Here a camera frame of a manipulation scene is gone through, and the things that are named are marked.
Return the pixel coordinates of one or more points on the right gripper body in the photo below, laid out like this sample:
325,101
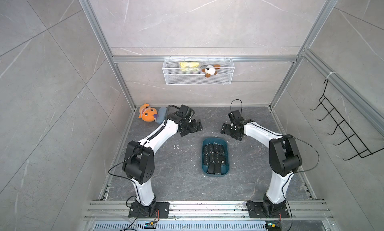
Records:
230,131

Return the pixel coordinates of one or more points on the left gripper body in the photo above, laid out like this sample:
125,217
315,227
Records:
190,127

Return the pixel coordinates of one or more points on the black car key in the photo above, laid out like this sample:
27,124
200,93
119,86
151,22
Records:
205,150
217,158
221,150
212,158
218,169
223,160
211,168
216,148
206,160
210,148

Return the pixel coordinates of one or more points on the teal storage tray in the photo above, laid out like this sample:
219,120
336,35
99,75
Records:
219,141

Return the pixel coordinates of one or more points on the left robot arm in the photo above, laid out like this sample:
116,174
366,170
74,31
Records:
139,161

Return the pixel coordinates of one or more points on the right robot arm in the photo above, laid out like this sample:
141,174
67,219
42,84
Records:
284,157

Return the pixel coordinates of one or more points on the blue glasses case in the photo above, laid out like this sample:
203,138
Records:
162,114

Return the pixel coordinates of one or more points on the orange plush toy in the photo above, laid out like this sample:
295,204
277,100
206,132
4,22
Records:
147,113

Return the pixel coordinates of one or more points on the brown white plush dog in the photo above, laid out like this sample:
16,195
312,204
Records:
211,70

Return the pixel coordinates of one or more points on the white wire basket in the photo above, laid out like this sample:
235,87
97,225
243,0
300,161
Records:
174,76

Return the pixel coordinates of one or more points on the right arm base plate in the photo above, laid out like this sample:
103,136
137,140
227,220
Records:
266,210

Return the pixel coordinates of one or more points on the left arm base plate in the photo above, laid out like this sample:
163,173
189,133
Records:
149,210

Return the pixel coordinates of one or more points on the black wall hook rack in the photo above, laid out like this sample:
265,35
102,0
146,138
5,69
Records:
343,127

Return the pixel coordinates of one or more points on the aluminium mounting rail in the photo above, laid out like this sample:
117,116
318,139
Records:
209,210

